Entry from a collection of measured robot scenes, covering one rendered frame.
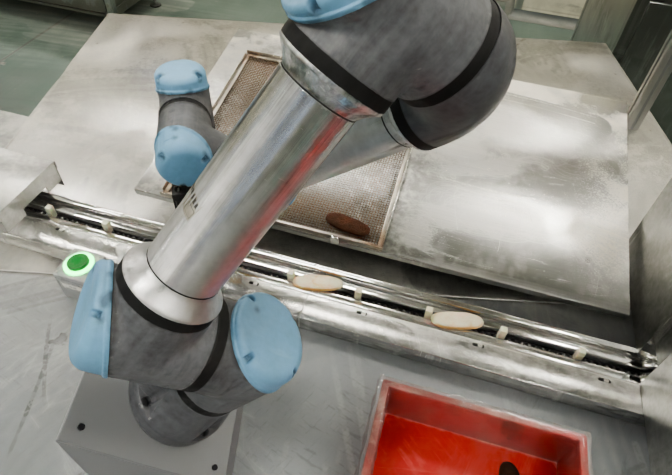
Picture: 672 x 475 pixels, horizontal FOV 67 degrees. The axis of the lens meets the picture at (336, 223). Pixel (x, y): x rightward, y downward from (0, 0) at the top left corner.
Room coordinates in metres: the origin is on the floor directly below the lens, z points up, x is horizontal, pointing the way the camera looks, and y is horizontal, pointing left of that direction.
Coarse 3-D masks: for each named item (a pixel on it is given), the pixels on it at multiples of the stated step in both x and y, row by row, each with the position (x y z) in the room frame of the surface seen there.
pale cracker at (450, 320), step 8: (440, 312) 0.56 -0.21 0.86; (448, 312) 0.56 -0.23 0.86; (456, 312) 0.56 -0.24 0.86; (464, 312) 0.56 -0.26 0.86; (432, 320) 0.54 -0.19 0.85; (440, 320) 0.54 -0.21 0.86; (448, 320) 0.54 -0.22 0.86; (456, 320) 0.54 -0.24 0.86; (464, 320) 0.54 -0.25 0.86; (472, 320) 0.54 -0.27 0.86; (480, 320) 0.54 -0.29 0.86; (448, 328) 0.52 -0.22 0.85; (456, 328) 0.52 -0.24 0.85; (464, 328) 0.53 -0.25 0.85; (472, 328) 0.53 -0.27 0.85
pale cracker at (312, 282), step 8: (296, 280) 0.61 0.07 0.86; (304, 280) 0.61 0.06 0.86; (312, 280) 0.61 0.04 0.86; (320, 280) 0.61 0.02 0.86; (328, 280) 0.61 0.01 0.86; (336, 280) 0.62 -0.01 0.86; (304, 288) 0.60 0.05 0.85; (312, 288) 0.59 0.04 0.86; (320, 288) 0.60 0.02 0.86; (328, 288) 0.60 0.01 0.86; (336, 288) 0.60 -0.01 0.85
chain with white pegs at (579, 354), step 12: (48, 204) 0.77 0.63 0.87; (60, 216) 0.76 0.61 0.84; (96, 228) 0.73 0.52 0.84; (108, 228) 0.72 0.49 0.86; (144, 240) 0.71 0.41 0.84; (276, 276) 0.63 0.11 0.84; (288, 276) 0.62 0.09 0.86; (360, 288) 0.59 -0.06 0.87; (372, 300) 0.59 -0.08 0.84; (408, 312) 0.57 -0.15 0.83; (432, 312) 0.55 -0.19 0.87; (504, 336) 0.51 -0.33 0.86; (540, 348) 0.50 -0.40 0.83; (588, 360) 0.48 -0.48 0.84; (636, 372) 0.46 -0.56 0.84
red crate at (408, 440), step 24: (384, 432) 0.33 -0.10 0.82; (408, 432) 0.34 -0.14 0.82; (432, 432) 0.34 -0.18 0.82; (384, 456) 0.29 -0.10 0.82; (408, 456) 0.30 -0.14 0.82; (432, 456) 0.30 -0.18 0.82; (456, 456) 0.30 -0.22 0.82; (480, 456) 0.30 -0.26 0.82; (504, 456) 0.31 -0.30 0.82; (528, 456) 0.31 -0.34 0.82
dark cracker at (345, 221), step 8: (328, 216) 0.75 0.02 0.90; (336, 216) 0.75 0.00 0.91; (344, 216) 0.75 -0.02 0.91; (336, 224) 0.73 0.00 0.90; (344, 224) 0.73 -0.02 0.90; (352, 224) 0.73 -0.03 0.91; (360, 224) 0.73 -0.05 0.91; (352, 232) 0.71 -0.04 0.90; (360, 232) 0.71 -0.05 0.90; (368, 232) 0.71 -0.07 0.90
